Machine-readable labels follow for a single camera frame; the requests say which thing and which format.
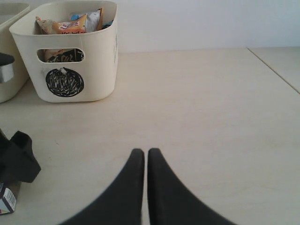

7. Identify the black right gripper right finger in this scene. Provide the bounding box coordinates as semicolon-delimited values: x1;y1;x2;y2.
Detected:
147;148;234;225

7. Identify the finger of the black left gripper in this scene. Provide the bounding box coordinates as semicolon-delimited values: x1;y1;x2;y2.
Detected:
0;131;41;183

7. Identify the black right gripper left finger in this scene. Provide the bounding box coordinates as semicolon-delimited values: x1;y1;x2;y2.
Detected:
62;149;145;225

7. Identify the purple drink carton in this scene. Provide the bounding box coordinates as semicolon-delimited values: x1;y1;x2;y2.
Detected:
0;181;21;215

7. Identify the orange black noodle packet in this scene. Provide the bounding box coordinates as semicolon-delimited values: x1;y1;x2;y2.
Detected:
35;7;105;63

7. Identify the blue noodle packet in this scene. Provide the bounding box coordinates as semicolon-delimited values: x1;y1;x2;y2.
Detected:
70;11;113;32

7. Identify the cream bin with circle mark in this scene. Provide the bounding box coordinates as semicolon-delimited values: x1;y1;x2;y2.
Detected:
9;0;118;103

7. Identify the cream bin with square mark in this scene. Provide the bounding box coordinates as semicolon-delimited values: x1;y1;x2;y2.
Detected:
0;2;30;103

